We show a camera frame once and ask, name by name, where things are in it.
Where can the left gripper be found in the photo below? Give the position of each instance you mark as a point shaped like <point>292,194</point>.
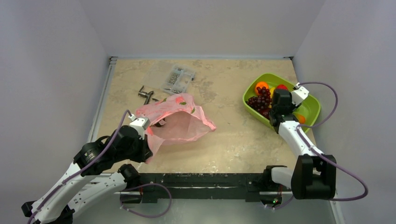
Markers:
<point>145,153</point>

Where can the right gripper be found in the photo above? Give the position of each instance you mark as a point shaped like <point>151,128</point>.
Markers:
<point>275,115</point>

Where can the fake dark grapes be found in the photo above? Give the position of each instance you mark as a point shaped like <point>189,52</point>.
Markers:
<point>261,103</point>

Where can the pink plastic bag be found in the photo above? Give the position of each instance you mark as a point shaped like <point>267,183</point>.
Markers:
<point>174,120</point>

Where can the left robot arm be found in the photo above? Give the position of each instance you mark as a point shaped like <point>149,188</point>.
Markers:
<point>84,183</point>

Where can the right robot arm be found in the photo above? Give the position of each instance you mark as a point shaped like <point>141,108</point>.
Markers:
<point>314,174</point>

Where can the fake mango green orange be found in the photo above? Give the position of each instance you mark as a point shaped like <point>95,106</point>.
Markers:
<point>301,119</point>

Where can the fake banana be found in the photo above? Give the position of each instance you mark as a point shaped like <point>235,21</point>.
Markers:
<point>272,91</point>

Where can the fake red strawberry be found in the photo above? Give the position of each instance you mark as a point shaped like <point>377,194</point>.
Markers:
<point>282,87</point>

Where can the green plastic tray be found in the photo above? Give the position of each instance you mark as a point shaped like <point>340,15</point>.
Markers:
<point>309,108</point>

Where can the black metal clamp tool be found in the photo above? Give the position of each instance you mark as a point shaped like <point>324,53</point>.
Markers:
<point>146,95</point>

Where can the clear screw organizer box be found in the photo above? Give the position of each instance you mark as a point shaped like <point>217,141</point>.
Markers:
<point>178,79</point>

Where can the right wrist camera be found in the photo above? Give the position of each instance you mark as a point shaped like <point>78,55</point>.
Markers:
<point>299,94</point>

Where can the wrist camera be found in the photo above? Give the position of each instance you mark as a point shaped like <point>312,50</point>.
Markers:
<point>299,94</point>
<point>140,124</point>

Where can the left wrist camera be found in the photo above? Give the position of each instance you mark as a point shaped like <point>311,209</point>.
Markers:
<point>140,124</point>

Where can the aluminium frame rail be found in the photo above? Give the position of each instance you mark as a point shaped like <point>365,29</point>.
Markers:
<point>93,133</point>

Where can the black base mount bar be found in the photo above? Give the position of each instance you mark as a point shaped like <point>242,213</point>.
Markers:
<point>249,187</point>

